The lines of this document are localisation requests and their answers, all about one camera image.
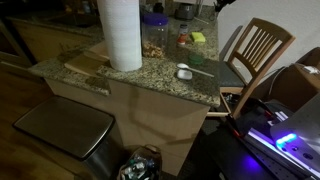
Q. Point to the white paper towel roll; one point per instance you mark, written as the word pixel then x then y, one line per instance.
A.
pixel 121 27

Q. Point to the white earbuds case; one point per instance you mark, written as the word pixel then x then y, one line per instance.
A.
pixel 184 74

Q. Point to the brown cardboard box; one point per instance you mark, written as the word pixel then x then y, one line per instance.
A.
pixel 295 85

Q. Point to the orange label pill bottle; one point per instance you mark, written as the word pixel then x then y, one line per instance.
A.
pixel 182 35

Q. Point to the yellow green sponge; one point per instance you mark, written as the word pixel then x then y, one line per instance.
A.
pixel 198 37

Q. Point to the wooden cutting board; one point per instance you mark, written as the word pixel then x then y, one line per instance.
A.
pixel 90 60

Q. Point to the stainless steel trash can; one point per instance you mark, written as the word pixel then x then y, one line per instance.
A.
pixel 81 139

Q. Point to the clear jar with purple lid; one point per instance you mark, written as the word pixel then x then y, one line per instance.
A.
pixel 154 35

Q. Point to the wooden chair with grey seat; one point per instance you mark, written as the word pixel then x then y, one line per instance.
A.
pixel 258 48

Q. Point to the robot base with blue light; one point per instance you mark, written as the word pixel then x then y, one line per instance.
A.
pixel 290 138

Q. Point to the bag of recyclables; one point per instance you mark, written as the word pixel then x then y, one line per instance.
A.
pixel 145 163

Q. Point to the green bowl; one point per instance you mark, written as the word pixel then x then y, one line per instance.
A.
pixel 195 59

